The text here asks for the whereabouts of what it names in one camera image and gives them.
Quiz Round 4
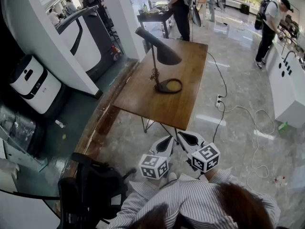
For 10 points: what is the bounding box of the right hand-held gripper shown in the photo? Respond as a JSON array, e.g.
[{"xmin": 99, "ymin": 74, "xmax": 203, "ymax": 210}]
[{"xmin": 177, "ymin": 131, "xmax": 221, "ymax": 174}]

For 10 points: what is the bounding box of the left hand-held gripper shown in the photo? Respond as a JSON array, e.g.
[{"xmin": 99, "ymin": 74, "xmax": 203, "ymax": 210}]
[{"xmin": 139, "ymin": 135, "xmax": 175, "ymax": 180}]

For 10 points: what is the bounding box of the black desk lamp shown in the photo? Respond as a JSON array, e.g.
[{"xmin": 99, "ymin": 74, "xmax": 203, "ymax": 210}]
[{"xmin": 135, "ymin": 27, "xmax": 183, "ymax": 94}]

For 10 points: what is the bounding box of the person's right forearm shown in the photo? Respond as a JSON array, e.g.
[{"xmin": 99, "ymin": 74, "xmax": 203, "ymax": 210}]
[{"xmin": 203, "ymin": 167, "xmax": 241, "ymax": 193}]

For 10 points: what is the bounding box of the person's left forearm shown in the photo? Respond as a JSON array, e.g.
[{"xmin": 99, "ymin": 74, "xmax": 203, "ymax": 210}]
[{"xmin": 121, "ymin": 177, "xmax": 169, "ymax": 214}]

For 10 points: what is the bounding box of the wooden table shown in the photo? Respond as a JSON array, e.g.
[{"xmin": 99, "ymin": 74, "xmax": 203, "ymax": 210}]
[{"xmin": 112, "ymin": 37, "xmax": 209, "ymax": 146}]

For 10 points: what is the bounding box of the striped shirt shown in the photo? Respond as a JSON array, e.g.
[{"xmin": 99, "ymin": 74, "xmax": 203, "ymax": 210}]
[{"xmin": 106, "ymin": 167, "xmax": 282, "ymax": 229}]

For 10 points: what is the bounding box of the black office chair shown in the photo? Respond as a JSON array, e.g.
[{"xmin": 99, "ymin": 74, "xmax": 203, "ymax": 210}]
[{"xmin": 58, "ymin": 152, "xmax": 138, "ymax": 229}]

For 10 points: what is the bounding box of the clear bottle red cap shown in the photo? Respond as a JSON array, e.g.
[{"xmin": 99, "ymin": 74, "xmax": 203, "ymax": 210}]
[{"xmin": 273, "ymin": 175, "xmax": 287, "ymax": 188}]

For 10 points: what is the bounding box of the red and white canister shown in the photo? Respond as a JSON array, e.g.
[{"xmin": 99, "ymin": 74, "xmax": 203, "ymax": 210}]
[{"xmin": 111, "ymin": 45, "xmax": 121, "ymax": 62}]

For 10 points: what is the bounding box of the white sink counter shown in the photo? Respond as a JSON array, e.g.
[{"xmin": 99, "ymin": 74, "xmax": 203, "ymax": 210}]
[{"xmin": 265, "ymin": 41, "xmax": 305, "ymax": 129}]

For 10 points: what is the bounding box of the white grey delivery robot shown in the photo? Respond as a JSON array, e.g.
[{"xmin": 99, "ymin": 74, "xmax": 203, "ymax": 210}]
[{"xmin": 55, "ymin": 5, "xmax": 120, "ymax": 82}]

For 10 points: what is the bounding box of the black table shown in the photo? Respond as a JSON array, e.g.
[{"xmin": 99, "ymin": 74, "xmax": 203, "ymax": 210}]
[{"xmin": 136, "ymin": 5, "xmax": 175, "ymax": 40}]

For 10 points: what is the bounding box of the black faucet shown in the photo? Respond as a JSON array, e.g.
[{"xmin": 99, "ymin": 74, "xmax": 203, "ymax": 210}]
[{"xmin": 281, "ymin": 51, "xmax": 297, "ymax": 63}]

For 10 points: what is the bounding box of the white box appliance black trim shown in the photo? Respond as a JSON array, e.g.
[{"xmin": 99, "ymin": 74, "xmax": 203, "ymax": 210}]
[{"xmin": 9, "ymin": 53, "xmax": 63, "ymax": 115}]

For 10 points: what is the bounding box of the clear acrylic box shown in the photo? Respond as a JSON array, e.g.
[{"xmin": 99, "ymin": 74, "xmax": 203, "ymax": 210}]
[{"xmin": 0, "ymin": 104, "xmax": 48, "ymax": 173}]

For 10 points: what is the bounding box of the black equipment stand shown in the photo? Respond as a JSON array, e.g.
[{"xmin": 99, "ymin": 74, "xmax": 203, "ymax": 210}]
[{"xmin": 91, "ymin": 0, "xmax": 124, "ymax": 54}]

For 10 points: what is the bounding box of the white round table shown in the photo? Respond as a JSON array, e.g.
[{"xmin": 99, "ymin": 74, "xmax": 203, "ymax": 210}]
[{"xmin": 0, "ymin": 188, "xmax": 63, "ymax": 229}]

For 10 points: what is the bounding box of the black power cable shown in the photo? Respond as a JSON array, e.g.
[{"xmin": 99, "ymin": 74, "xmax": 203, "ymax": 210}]
[
  {"xmin": 206, "ymin": 52, "xmax": 228, "ymax": 99},
  {"xmin": 211, "ymin": 101, "xmax": 226, "ymax": 145}
]

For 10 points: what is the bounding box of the white cable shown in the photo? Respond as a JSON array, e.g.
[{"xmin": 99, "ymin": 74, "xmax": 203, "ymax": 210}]
[{"xmin": 223, "ymin": 104, "xmax": 276, "ymax": 192}]

